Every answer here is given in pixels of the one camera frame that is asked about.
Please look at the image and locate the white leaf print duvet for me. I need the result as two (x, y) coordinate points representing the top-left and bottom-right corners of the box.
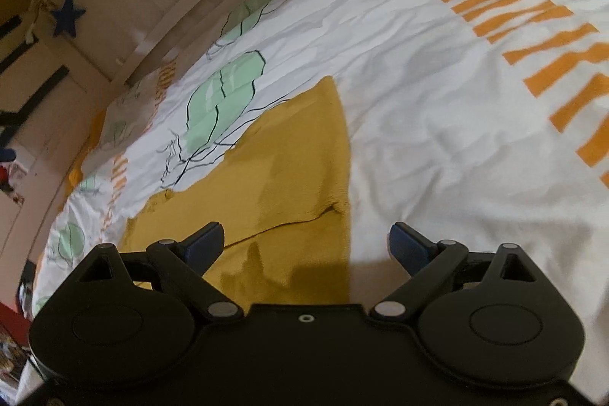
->
(32, 0), (609, 322)

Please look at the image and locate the blue star decoration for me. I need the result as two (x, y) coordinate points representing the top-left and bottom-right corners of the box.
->
(50, 0), (88, 40)

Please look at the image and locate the red patterned cloth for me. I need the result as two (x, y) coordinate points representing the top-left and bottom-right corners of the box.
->
(0, 299), (35, 393)

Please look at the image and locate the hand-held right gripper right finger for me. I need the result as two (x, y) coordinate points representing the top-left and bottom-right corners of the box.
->
(370, 222), (539, 322)

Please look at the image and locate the yellow bedsheet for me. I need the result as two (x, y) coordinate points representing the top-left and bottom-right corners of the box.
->
(65, 105), (111, 189)

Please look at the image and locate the wooden bed frame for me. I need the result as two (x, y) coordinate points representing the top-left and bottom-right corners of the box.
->
(26, 0), (367, 90)

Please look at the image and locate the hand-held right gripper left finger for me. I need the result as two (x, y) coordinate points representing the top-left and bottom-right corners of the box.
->
(76, 222), (241, 322)

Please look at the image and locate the wall poster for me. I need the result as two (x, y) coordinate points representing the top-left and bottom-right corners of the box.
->
(0, 146), (29, 208)

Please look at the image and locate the mustard yellow knit sweater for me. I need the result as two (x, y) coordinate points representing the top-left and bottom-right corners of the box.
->
(119, 75), (354, 308)

